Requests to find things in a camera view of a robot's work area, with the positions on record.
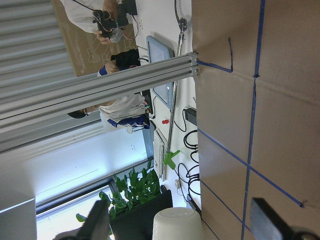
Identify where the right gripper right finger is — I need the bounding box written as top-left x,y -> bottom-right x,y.
250,197 -> 320,240

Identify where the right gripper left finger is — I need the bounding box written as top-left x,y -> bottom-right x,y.
54,200 -> 110,240

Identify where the cream white cup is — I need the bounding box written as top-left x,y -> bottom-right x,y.
152,207 -> 205,240

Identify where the green potted plant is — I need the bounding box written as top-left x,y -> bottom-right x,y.
76,163 -> 162,240

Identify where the white keyboard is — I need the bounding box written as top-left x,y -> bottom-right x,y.
153,128 -> 168,181

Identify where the seated person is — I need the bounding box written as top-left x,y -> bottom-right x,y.
68,49 -> 150,129

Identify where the black power adapter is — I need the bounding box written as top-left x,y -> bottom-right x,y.
184,107 -> 197,126

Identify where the teach pendant tablet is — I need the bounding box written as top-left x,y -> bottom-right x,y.
145,35 -> 176,110

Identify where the green handled reacher grabber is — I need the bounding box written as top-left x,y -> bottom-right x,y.
161,17 -> 188,182

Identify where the aluminium frame post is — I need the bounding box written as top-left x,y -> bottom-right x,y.
0,52 -> 198,153

